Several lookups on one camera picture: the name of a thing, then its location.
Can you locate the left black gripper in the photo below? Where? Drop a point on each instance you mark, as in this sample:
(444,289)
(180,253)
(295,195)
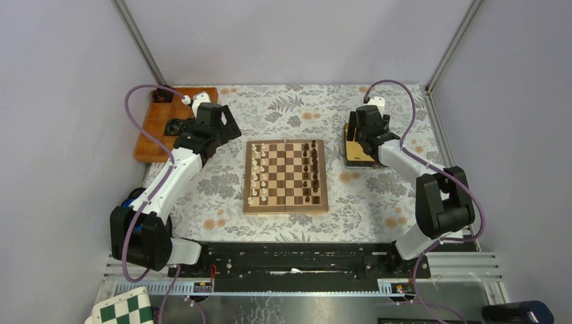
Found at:
(229,131)

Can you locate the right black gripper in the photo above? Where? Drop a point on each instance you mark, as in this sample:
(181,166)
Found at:
(353,123)

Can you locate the gold metal tin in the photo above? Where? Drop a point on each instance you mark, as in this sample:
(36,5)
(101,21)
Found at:
(355,157)

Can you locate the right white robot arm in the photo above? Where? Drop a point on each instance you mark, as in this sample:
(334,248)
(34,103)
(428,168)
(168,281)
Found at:
(443,205)

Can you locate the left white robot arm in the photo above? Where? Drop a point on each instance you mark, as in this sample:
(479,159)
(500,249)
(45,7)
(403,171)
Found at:
(140,232)

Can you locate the wooden chess board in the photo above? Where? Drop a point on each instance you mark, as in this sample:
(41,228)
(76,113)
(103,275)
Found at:
(275,169)

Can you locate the floral table cloth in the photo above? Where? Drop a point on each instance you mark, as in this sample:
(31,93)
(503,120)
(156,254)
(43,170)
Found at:
(364,205)

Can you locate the black item tray corner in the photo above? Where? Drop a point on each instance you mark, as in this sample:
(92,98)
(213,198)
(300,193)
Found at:
(160,95)

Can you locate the orange compartment tray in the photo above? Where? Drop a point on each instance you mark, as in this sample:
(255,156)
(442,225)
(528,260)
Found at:
(158,114)

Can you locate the blue cloth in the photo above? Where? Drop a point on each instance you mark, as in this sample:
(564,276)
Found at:
(127,202)

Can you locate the green checkered roll mat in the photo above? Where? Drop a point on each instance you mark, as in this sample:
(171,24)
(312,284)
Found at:
(131,307)

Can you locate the dark cylinder bottle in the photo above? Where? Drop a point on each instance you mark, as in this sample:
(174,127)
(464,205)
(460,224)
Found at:
(529,312)

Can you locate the black mounting rail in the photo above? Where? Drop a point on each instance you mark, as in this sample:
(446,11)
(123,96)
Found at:
(296,267)

